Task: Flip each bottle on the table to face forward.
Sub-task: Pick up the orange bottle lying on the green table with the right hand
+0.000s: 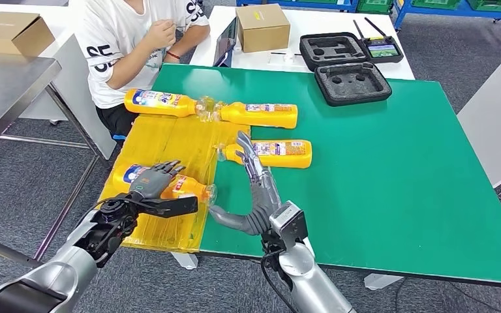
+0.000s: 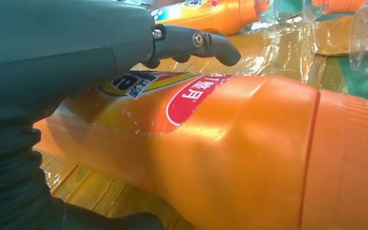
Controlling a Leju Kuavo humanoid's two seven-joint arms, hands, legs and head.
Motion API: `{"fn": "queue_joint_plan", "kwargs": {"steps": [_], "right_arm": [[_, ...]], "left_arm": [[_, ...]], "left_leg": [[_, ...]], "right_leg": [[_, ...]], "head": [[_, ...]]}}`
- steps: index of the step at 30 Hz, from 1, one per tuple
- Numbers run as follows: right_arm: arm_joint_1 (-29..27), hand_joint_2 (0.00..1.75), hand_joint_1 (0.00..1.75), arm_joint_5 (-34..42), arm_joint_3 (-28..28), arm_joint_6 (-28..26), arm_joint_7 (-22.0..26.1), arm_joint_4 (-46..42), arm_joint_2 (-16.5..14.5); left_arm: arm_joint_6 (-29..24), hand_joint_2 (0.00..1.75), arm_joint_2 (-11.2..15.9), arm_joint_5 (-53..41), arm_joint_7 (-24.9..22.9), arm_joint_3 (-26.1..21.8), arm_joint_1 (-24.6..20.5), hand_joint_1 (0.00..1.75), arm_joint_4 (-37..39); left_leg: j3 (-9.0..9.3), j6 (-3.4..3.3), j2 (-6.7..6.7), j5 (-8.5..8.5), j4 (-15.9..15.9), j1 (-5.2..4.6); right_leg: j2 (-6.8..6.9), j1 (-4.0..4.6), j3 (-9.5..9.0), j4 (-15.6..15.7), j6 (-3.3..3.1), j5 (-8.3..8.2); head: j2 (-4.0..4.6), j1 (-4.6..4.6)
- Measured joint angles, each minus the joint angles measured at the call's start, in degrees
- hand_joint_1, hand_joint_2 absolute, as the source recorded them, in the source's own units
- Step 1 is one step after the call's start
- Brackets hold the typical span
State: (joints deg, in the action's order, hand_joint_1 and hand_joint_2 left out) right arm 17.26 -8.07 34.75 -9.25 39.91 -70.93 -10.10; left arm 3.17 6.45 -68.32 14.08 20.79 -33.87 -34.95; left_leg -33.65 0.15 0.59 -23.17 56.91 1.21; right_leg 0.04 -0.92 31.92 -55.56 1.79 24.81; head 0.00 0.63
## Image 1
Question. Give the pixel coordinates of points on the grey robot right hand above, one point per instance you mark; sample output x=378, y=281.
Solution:
x=263, y=198

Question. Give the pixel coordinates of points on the person's right hand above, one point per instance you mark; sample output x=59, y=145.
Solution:
x=162, y=34

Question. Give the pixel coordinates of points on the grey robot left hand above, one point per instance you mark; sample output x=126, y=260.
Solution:
x=151, y=185

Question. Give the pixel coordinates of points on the orange detergent bottle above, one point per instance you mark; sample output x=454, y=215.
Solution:
x=237, y=114
x=293, y=160
x=190, y=188
x=159, y=103

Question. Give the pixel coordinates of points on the person's right forearm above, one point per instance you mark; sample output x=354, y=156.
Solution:
x=129, y=67

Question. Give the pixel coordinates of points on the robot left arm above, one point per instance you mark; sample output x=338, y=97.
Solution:
x=60, y=276

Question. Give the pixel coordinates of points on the person's left forearm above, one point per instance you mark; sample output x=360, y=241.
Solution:
x=192, y=39

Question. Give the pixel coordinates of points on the person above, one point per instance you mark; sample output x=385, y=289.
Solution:
x=112, y=30

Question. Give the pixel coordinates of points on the yellow plastic-wrapped mat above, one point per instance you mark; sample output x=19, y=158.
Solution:
x=181, y=142

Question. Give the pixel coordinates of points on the blue chair seat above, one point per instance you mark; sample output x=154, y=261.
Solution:
x=119, y=137

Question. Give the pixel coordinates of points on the dark tablet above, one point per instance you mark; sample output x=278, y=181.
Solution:
x=224, y=43

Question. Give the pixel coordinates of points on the white table foot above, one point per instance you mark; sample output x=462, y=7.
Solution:
x=185, y=261
x=382, y=281

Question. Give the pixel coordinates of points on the cardboard box with yellow sticker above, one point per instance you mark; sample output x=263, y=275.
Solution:
x=262, y=28

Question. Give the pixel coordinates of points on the clear plastic packet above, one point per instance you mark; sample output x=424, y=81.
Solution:
x=289, y=59

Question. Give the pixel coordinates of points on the black foam-lined case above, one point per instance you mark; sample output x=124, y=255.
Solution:
x=350, y=84

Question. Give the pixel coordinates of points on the plain cardboard box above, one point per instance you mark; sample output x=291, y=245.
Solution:
x=13, y=34

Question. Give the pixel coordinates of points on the steel table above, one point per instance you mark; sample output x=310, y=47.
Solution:
x=8, y=86

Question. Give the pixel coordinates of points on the black remote controller with screen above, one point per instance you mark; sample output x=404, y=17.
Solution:
x=382, y=51

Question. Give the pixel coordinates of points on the green plastic crate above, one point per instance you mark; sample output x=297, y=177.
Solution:
x=373, y=6
x=436, y=4
x=497, y=4

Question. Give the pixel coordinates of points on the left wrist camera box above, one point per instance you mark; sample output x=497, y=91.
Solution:
x=177, y=206

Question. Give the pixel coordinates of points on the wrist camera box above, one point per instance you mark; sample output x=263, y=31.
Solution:
x=289, y=220
x=177, y=206

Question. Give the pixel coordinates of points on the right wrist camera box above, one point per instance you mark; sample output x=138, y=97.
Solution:
x=289, y=220

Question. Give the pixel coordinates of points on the blue cart frame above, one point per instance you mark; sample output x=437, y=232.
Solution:
x=399, y=15

